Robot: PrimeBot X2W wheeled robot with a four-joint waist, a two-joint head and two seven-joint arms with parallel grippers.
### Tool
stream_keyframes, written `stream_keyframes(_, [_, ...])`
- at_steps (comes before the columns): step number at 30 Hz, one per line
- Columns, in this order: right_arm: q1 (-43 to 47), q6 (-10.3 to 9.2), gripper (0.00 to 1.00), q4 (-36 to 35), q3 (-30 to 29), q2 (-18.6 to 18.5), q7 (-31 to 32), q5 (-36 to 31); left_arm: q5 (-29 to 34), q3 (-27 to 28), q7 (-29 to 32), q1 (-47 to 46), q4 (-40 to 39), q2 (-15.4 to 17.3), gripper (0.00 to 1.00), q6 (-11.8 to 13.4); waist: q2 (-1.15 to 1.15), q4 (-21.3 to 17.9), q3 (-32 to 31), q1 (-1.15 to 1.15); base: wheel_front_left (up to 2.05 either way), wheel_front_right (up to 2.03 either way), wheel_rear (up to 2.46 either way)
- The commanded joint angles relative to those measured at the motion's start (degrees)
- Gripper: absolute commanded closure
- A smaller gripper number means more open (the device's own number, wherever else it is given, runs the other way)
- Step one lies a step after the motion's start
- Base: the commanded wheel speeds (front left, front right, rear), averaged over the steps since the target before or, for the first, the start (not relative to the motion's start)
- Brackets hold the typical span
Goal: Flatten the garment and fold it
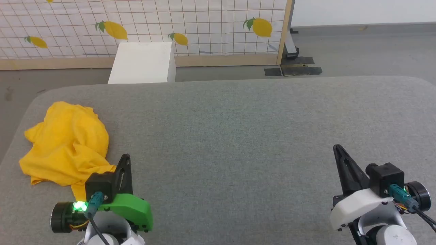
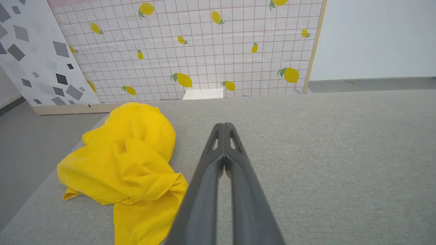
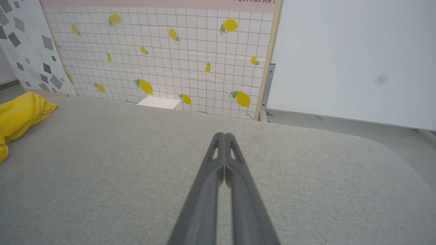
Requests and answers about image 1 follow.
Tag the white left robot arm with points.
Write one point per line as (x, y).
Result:
(112, 234)

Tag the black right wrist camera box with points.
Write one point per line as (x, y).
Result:
(388, 177)

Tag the white rectangular box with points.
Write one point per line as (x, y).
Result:
(143, 63)

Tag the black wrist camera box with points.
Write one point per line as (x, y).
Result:
(100, 185)
(388, 177)

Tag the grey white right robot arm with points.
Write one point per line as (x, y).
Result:
(391, 236)

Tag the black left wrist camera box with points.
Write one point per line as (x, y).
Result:
(100, 185)

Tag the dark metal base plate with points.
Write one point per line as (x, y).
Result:
(301, 69)

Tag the grey metal support foot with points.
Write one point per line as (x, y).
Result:
(290, 44)

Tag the black floor patch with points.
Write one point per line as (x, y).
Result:
(273, 72)

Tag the yellow t-shirt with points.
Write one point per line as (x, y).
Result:
(68, 136)

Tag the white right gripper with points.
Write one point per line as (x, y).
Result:
(357, 206)

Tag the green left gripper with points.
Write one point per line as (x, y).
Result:
(133, 209)

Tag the grey fabric sofa cushion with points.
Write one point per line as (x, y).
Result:
(238, 136)

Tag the lemon print partition screen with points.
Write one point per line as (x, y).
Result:
(204, 20)

